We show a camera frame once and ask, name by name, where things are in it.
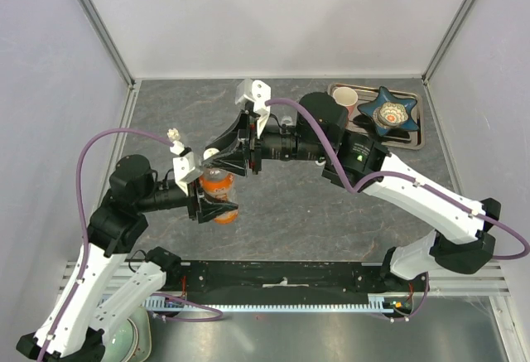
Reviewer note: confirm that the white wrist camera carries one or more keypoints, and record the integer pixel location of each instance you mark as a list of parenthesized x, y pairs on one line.
[(257, 93), (187, 166)]

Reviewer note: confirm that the green ceramic plate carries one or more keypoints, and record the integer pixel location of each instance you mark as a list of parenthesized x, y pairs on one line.
[(142, 326)]

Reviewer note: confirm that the pink mug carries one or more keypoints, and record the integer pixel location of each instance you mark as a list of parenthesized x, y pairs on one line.
[(346, 97)]

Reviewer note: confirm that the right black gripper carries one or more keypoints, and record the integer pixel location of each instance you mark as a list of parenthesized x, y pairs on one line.
[(242, 132)]

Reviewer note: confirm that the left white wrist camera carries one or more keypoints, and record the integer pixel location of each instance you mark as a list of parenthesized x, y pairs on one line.
[(187, 166)]

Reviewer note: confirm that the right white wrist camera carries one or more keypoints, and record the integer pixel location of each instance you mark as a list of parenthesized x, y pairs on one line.
[(257, 93)]

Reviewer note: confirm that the small patterned bowl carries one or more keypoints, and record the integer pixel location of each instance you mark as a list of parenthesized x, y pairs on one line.
[(390, 115)]

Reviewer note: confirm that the blue star-shaped dish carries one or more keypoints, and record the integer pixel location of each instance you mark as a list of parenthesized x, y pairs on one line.
[(384, 95)]

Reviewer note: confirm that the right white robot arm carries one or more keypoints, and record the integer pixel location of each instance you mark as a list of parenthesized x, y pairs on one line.
[(315, 127)]

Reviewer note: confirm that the green ceramic bowl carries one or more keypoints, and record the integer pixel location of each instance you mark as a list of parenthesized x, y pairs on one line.
[(123, 344)]

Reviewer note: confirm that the metal tray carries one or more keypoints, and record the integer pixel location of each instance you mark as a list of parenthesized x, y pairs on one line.
[(359, 123)]

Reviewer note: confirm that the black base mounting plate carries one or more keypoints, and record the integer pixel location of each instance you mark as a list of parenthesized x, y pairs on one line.
[(207, 276)]

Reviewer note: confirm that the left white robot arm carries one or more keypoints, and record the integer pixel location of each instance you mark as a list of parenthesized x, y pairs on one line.
[(80, 325)]

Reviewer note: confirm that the orange drink bottle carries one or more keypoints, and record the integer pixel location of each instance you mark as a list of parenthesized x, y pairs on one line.
[(219, 184)]

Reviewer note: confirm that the green label water bottle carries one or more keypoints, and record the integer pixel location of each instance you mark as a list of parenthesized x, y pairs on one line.
[(287, 121)]

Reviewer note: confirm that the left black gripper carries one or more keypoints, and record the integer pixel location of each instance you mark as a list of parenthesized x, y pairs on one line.
[(207, 209)]

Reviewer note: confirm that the slotted cable duct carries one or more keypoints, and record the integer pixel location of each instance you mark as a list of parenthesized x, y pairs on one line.
[(372, 305)]

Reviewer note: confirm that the cream bottle cap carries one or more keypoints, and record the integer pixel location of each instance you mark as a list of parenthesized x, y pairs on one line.
[(173, 135)]

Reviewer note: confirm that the white bottle cap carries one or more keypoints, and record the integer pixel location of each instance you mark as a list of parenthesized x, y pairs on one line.
[(210, 152)]

